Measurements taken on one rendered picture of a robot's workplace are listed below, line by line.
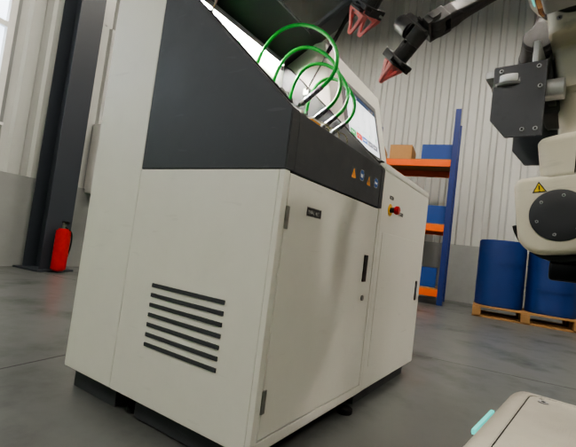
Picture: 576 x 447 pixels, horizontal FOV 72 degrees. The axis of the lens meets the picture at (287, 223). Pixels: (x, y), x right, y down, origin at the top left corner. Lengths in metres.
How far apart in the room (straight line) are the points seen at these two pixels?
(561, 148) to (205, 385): 1.00
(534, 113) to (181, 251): 0.95
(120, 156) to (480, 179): 6.98
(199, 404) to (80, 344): 0.59
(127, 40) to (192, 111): 0.50
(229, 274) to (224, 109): 0.47
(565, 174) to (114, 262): 1.29
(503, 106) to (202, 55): 0.86
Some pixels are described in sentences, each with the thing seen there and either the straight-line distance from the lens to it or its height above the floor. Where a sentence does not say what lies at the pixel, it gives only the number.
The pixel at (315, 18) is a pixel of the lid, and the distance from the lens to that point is 1.96.
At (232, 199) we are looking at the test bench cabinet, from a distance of 1.10.
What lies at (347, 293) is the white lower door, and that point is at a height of 0.46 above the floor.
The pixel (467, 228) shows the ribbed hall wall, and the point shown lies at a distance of 7.81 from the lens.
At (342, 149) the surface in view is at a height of 0.92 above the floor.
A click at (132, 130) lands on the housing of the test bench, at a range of 1.51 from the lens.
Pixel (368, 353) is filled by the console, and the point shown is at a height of 0.21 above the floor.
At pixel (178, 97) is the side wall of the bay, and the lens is 1.37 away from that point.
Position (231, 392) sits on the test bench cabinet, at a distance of 1.12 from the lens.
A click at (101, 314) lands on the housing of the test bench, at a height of 0.29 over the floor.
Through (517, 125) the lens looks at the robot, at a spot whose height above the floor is 0.91.
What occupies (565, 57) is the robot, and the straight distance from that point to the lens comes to 1.09.
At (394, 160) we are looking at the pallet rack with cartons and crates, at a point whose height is 2.18.
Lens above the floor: 0.60
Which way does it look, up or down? 3 degrees up
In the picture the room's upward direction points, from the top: 7 degrees clockwise
